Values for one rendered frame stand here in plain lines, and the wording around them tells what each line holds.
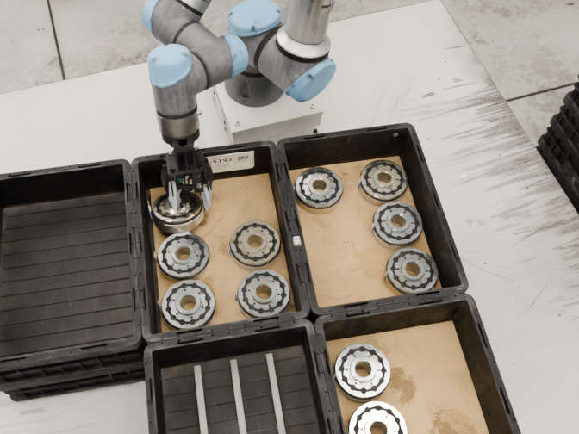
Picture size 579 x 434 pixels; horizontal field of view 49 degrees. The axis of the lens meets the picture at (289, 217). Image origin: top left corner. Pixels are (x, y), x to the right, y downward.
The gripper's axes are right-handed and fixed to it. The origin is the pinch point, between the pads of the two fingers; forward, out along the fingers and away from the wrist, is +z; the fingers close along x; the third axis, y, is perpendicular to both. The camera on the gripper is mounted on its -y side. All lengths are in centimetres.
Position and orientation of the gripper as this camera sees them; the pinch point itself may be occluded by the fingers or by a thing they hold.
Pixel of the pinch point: (191, 206)
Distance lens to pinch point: 132.5
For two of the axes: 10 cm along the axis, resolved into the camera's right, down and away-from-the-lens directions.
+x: 9.7, -1.7, 1.7
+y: 2.4, 6.2, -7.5
